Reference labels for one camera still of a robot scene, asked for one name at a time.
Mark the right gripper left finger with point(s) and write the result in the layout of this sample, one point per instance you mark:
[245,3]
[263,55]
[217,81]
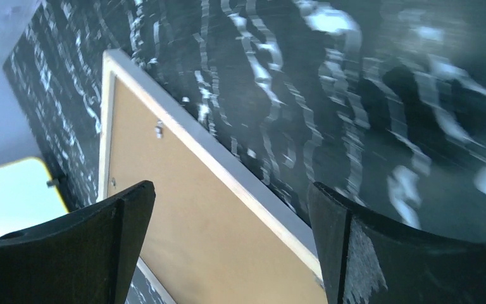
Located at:
[86,256]

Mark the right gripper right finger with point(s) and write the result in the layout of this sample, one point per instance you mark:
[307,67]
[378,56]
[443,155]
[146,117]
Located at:
[366,257]

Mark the brown fibreboard backing board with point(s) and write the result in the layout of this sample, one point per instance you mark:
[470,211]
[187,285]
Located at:
[203,244]

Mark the wooden picture frame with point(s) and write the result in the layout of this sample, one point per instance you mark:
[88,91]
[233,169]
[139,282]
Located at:
[285,224]

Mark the yellow rimmed whiteboard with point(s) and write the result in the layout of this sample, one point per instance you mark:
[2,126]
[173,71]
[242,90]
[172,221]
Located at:
[28,195]

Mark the black marble pattern mat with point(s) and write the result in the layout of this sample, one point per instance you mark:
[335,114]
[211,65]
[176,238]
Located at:
[382,101]

